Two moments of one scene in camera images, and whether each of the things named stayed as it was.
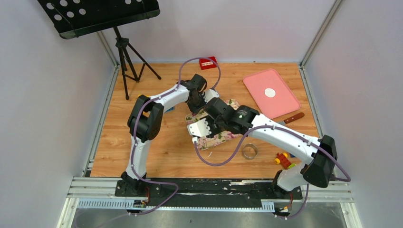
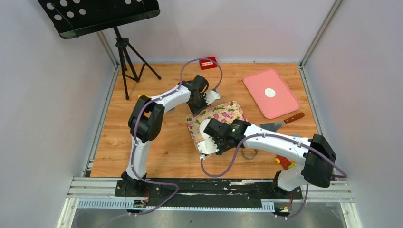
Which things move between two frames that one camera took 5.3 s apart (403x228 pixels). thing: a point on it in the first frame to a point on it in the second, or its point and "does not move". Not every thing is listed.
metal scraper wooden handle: (296, 117) does not move
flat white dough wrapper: (270, 92) does not move
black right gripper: (214, 132) to (221, 149)
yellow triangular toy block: (147, 95) does not move
